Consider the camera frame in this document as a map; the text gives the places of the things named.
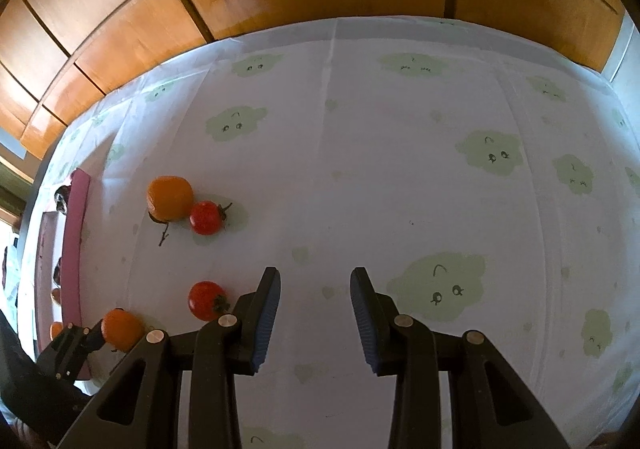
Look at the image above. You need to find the white cloth with green print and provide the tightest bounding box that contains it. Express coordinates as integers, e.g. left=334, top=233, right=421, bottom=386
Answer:
left=15, top=16, right=640, bottom=449

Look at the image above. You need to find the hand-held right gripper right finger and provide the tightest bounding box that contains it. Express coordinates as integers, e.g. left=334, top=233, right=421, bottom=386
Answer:
left=350, top=267, right=571, bottom=449

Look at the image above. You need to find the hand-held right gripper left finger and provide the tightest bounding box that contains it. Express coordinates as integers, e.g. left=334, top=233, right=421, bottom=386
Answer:
left=56, top=267, right=282, bottom=449

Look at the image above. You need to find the red tomato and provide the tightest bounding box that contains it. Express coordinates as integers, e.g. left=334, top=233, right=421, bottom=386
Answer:
left=187, top=280, right=231, bottom=322
left=189, top=200, right=233, bottom=236

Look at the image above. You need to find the pink tray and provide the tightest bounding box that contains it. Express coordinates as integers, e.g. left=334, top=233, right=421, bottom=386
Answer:
left=34, top=168, right=93, bottom=380

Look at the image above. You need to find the large orange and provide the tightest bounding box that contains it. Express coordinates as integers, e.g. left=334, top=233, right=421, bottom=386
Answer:
left=146, top=176, right=194, bottom=222

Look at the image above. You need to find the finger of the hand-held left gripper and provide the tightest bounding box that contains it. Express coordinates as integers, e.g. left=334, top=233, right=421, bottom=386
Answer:
left=37, top=323, right=107, bottom=382

